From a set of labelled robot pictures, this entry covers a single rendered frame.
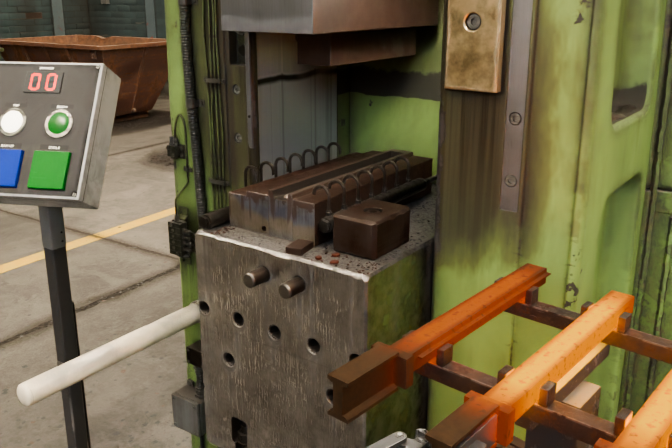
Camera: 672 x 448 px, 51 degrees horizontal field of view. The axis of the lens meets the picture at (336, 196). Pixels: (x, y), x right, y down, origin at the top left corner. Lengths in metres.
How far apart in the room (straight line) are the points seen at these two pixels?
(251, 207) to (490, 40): 0.51
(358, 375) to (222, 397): 0.75
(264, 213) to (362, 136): 0.49
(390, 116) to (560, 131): 0.60
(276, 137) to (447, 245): 0.47
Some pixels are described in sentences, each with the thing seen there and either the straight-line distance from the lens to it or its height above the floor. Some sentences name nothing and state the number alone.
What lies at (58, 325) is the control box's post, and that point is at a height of 0.62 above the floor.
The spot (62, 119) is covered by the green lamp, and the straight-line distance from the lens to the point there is 1.47.
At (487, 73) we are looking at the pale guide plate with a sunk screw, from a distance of 1.12.
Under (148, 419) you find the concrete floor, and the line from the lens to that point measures 2.48.
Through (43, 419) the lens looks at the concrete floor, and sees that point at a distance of 2.58.
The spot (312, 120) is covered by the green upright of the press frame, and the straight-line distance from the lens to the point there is 1.59.
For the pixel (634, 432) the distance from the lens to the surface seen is 0.70.
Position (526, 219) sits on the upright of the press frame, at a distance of 1.17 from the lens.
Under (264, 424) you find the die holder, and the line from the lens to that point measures 1.37.
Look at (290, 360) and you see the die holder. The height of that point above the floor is 0.72.
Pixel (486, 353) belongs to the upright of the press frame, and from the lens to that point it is 1.27.
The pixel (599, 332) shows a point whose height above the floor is 0.96.
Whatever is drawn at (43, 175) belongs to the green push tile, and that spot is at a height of 1.00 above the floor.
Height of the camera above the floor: 1.33
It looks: 16 degrees down
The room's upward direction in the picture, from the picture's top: straight up
